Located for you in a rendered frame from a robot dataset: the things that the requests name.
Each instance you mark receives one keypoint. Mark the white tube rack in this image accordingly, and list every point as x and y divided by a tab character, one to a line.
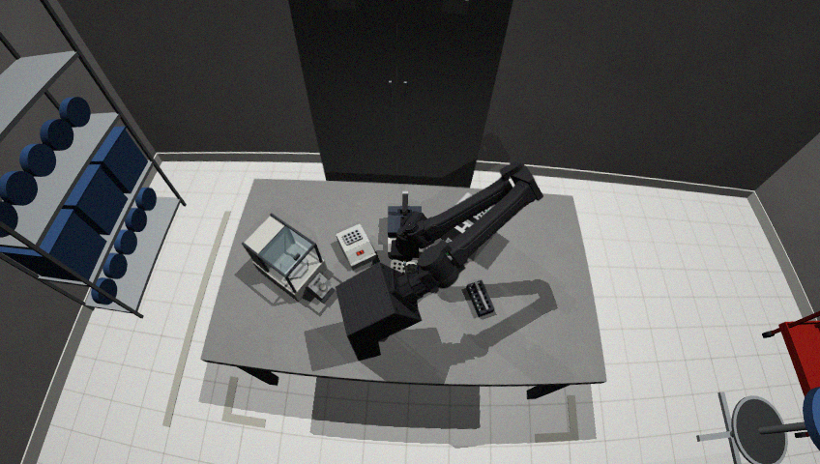
399	266

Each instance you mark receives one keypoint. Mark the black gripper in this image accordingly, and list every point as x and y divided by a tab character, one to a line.
405	253

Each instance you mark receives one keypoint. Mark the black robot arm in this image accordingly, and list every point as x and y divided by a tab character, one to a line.
436	269

